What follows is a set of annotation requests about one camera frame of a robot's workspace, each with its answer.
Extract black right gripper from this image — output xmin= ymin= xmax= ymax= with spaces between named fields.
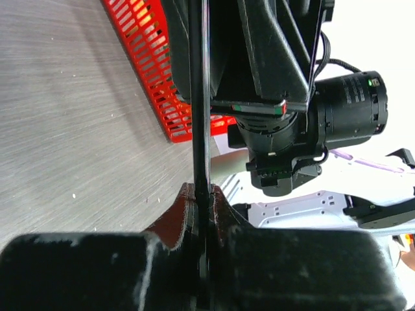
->
xmin=160 ymin=0 xmax=335 ymax=114

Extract black folding umbrella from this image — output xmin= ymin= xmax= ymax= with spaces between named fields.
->
xmin=188 ymin=1 xmax=211 ymax=310

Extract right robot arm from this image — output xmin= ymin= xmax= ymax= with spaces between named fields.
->
xmin=161 ymin=1 xmax=388 ymax=230

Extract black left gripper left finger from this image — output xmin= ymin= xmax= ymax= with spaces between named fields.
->
xmin=1 ymin=183 xmax=198 ymax=310

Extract red plastic shopping basket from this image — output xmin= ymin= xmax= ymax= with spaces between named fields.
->
xmin=99 ymin=0 xmax=237 ymax=144

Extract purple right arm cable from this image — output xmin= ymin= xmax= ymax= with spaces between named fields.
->
xmin=330 ymin=148 xmax=409 ymax=174

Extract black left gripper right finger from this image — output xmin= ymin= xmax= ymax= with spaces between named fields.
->
xmin=209 ymin=186 xmax=406 ymax=310

